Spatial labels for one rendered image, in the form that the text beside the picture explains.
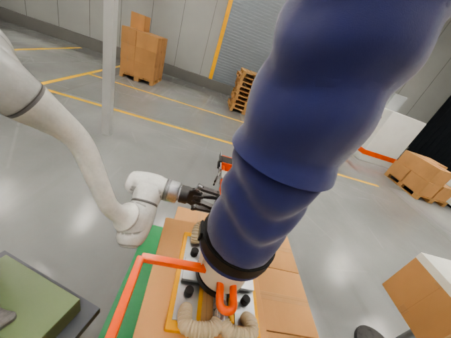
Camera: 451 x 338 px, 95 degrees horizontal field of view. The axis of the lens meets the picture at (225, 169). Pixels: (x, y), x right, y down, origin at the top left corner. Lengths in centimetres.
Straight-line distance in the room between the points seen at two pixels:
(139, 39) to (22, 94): 683
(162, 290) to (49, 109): 59
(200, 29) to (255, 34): 214
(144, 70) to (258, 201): 710
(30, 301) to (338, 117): 107
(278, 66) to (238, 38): 923
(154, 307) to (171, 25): 959
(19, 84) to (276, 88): 49
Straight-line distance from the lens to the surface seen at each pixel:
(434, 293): 198
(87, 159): 68
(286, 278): 172
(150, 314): 76
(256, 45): 966
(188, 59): 978
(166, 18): 992
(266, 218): 45
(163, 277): 81
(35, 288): 110
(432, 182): 738
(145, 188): 84
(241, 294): 83
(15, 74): 59
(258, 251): 54
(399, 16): 35
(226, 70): 961
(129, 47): 747
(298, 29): 36
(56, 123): 63
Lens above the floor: 176
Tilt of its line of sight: 29 degrees down
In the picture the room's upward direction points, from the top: 21 degrees clockwise
